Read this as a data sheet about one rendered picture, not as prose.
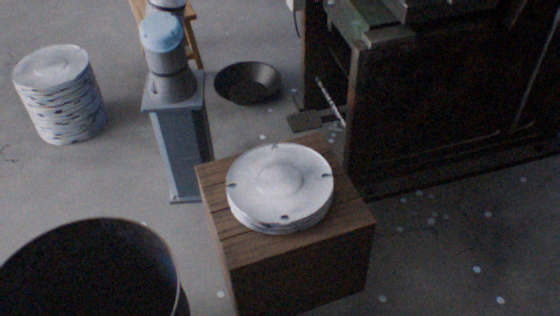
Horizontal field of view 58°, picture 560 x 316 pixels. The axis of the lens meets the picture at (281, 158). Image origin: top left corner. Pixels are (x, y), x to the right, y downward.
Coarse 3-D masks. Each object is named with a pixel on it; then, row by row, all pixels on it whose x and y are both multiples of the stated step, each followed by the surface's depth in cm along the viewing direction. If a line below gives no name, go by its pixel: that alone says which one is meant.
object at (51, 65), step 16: (48, 48) 205; (64, 48) 205; (16, 64) 198; (32, 64) 198; (48, 64) 196; (64, 64) 196; (80, 64) 197; (16, 80) 191; (32, 80) 190; (48, 80) 190; (64, 80) 190
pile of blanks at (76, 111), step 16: (80, 80) 193; (32, 96) 189; (48, 96) 190; (64, 96) 192; (80, 96) 197; (96, 96) 205; (32, 112) 198; (48, 112) 195; (64, 112) 196; (80, 112) 200; (96, 112) 207; (48, 128) 202; (64, 128) 201; (80, 128) 204; (96, 128) 210; (64, 144) 207
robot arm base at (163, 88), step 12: (156, 72) 147; (180, 72) 149; (192, 72) 155; (156, 84) 150; (168, 84) 149; (180, 84) 150; (192, 84) 154; (156, 96) 152; (168, 96) 151; (180, 96) 152
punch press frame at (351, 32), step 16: (336, 0) 165; (352, 0) 154; (368, 0) 154; (512, 0) 155; (336, 16) 168; (352, 16) 155; (368, 16) 147; (384, 16) 147; (464, 16) 151; (480, 16) 153; (496, 16) 155; (352, 32) 158; (320, 80) 202; (336, 112) 189
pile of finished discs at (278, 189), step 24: (264, 144) 146; (288, 144) 146; (240, 168) 140; (264, 168) 140; (288, 168) 139; (312, 168) 140; (240, 192) 134; (264, 192) 133; (288, 192) 133; (312, 192) 134; (240, 216) 131; (264, 216) 128; (288, 216) 129; (312, 216) 128
